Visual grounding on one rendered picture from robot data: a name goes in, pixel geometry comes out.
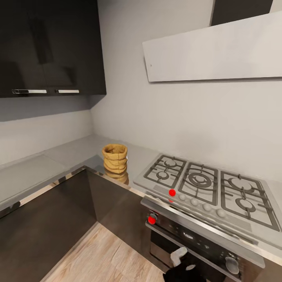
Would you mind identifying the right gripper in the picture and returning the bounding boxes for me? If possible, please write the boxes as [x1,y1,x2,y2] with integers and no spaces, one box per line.
[163,260,190,282]

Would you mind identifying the popcorn bag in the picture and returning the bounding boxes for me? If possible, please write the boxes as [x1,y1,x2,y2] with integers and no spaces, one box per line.
[102,144,128,174]

